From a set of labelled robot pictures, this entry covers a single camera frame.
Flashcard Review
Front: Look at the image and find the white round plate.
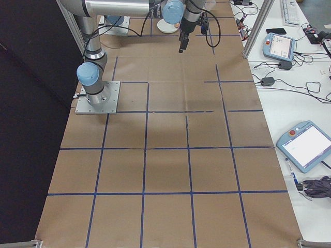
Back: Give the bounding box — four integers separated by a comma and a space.
157, 20, 180, 34

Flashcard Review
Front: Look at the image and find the dark printed box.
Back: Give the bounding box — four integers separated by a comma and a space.
149, 0, 164, 19

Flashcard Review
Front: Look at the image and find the black smartphone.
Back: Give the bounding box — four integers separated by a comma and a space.
266, 27, 288, 36

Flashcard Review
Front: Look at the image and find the grey teach pendant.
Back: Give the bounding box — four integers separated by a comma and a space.
262, 32, 297, 63
275, 120, 331, 174

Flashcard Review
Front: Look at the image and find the white keyboard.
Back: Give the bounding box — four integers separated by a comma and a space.
280, 0, 303, 26

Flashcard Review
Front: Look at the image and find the black power strip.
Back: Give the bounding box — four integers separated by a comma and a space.
302, 24, 325, 44

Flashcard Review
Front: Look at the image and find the white marker pen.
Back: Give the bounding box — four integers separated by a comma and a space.
285, 156, 298, 184

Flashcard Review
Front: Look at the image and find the dark folded umbrella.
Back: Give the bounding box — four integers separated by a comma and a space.
296, 175, 331, 200

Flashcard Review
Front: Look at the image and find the aluminium extrusion bar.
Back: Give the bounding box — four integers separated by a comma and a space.
296, 238, 331, 248
0, 239, 43, 248

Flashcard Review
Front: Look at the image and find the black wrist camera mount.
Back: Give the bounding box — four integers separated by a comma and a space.
199, 14, 209, 36

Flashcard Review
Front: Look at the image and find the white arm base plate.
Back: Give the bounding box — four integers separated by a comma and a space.
99, 15, 130, 36
75, 81, 121, 115

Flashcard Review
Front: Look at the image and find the aluminium camera post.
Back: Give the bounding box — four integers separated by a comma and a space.
242, 0, 275, 59

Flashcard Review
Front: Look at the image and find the black frame cover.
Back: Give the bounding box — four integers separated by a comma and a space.
0, 0, 86, 248

